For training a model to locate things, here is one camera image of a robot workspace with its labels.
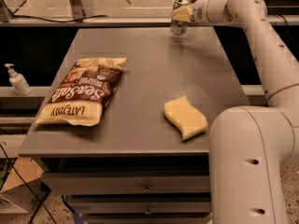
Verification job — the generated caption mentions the grey drawer cabinet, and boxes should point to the grey drawer cabinet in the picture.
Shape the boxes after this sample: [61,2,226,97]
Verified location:
[21,27,247,224]

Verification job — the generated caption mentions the black cable on floor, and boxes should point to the black cable on floor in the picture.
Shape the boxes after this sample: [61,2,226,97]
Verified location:
[0,140,59,224]

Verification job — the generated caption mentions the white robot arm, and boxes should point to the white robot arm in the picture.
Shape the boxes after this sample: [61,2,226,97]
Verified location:
[171,0,299,224]

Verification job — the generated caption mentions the grey metal frame post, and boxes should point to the grey metal frame post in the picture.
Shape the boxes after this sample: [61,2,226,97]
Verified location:
[69,0,95,21]

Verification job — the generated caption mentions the cardboard box on floor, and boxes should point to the cardboard box on floor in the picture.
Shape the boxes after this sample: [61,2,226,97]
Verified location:
[0,157,43,214]

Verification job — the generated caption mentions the black cable on ledge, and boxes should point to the black cable on ledge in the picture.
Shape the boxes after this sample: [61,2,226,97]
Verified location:
[12,14,108,24]

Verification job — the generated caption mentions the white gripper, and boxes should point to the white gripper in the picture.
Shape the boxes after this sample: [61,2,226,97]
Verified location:
[171,0,208,23]

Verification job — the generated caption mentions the silver green 7up can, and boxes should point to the silver green 7up can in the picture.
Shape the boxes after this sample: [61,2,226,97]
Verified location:
[170,0,190,35]

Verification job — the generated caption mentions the brown sea salt chip bag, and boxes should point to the brown sea salt chip bag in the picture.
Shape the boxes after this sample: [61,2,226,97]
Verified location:
[36,57,127,127]

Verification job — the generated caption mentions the white pump sanitizer bottle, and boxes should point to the white pump sanitizer bottle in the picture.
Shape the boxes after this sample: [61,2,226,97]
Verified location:
[5,63,31,96]

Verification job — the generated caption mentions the yellow wavy sponge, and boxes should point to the yellow wavy sponge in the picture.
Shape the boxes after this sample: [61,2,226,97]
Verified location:
[164,96,208,141]

